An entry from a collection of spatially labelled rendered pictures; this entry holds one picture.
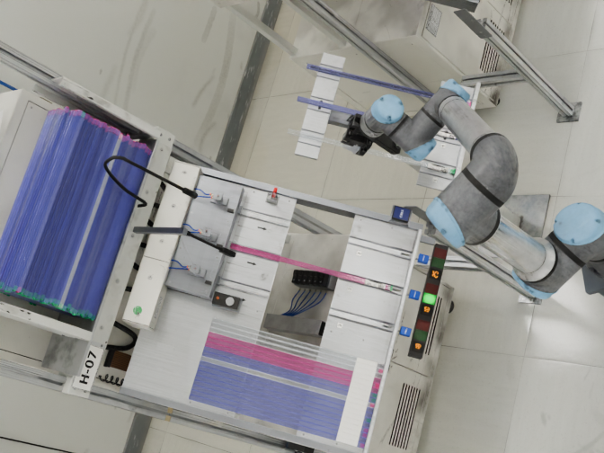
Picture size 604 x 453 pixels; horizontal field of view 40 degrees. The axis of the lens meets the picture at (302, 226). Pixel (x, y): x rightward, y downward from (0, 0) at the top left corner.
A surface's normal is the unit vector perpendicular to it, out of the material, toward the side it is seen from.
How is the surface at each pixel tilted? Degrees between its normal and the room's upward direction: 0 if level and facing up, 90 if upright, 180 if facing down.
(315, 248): 0
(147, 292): 43
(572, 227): 8
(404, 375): 90
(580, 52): 0
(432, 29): 90
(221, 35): 90
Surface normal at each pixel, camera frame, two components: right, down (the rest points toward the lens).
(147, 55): 0.70, 0.01
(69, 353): -0.66, -0.36
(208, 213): -0.01, -0.25
